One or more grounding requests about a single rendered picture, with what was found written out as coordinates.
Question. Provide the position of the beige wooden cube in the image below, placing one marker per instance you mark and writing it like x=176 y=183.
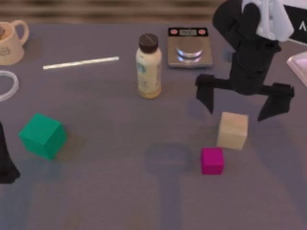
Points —
x=232 y=131

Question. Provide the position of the black sign with white letter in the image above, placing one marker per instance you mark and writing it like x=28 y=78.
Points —
x=298 y=24

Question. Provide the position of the silver digital kitchen scale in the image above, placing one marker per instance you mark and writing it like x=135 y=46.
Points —
x=189 y=51

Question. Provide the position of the cream ceramic mug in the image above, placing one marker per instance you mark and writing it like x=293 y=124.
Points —
x=10 y=50

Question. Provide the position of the cream coffee drink bottle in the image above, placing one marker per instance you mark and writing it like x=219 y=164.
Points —
x=148 y=72

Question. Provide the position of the magenta cube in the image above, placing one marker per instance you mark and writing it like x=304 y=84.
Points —
x=212 y=161

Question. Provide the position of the white flat box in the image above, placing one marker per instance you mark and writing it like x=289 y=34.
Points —
x=299 y=68

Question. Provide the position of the green cube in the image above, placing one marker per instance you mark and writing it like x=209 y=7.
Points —
x=40 y=136

